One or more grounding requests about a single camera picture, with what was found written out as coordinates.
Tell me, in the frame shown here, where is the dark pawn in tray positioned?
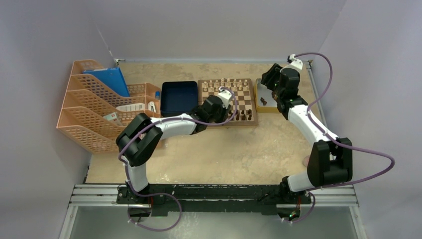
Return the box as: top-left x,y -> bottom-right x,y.
260,97 -> 267,106

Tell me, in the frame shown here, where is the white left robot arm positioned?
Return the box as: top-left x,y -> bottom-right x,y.
116,93 -> 236,204

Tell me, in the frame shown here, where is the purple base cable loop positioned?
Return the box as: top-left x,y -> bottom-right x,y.
127,191 -> 184,232

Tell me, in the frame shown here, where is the dark blue tin box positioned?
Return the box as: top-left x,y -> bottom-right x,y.
160,81 -> 198,117

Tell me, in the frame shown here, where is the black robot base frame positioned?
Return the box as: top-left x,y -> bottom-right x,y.
116,184 -> 312,218

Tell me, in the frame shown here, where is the orange plastic file rack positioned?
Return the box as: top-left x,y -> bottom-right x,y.
56,59 -> 146,154

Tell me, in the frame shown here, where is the orange plastic basket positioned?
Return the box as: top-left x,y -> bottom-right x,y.
108,83 -> 161,141

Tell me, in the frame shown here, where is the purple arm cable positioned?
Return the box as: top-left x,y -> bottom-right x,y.
287,52 -> 396,225
118,87 -> 239,199

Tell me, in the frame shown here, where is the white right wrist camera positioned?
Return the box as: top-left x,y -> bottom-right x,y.
286,54 -> 304,72

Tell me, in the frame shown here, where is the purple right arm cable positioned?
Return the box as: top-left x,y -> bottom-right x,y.
287,52 -> 396,225

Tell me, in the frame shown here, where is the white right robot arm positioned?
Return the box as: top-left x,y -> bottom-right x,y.
260,63 -> 353,203

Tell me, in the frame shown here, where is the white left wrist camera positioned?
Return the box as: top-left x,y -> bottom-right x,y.
217,88 -> 233,109

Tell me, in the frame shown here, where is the gold metal tin tray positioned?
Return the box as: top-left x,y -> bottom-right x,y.
254,78 -> 279,114

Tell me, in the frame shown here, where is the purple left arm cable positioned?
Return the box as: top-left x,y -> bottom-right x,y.
118,87 -> 239,199

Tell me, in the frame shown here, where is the row of light chess pieces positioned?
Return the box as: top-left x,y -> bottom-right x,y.
198,78 -> 251,93

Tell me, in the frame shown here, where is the blue folder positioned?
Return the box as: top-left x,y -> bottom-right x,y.
82,67 -> 130,97

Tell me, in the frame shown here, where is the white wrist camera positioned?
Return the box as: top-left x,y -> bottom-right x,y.
217,88 -> 233,109
286,54 -> 304,72

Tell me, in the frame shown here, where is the wooden chess board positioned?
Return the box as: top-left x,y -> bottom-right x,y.
198,80 -> 258,127

